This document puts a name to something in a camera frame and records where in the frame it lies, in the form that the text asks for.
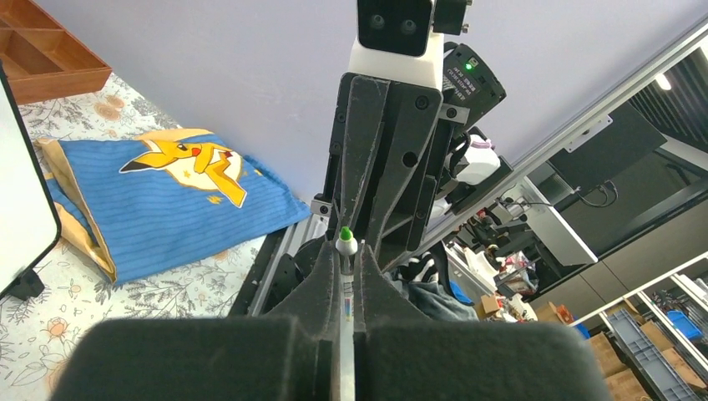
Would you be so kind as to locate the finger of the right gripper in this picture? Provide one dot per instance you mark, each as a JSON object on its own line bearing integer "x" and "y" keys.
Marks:
{"x": 406, "y": 183}
{"x": 355, "y": 139}

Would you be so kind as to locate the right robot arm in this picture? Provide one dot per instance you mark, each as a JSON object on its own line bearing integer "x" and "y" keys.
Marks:
{"x": 468, "y": 159}

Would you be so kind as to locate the blue pikachu cloth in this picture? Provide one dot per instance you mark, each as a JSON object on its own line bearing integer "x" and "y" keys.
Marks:
{"x": 164, "y": 199}

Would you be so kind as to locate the right aluminium frame post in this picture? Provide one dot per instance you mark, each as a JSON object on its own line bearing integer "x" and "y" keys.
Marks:
{"x": 594, "y": 79}

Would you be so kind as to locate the orange compartment tray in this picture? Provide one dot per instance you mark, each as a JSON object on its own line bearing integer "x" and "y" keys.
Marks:
{"x": 42, "y": 59}

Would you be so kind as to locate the small whiteboard black frame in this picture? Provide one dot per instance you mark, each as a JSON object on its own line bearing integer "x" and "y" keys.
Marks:
{"x": 30, "y": 226}

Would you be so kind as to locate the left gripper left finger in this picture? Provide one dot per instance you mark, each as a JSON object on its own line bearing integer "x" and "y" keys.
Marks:
{"x": 285, "y": 354}

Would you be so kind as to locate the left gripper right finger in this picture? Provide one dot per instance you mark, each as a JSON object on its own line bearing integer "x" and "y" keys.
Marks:
{"x": 401, "y": 354}

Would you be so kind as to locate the green capped marker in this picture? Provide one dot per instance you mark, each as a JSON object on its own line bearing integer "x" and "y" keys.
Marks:
{"x": 347, "y": 248}

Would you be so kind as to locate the floral table mat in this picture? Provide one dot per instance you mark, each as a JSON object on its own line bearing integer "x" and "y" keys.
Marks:
{"x": 38, "y": 335}

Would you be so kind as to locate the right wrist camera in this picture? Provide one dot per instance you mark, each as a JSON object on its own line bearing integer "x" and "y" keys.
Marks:
{"x": 403, "y": 40}

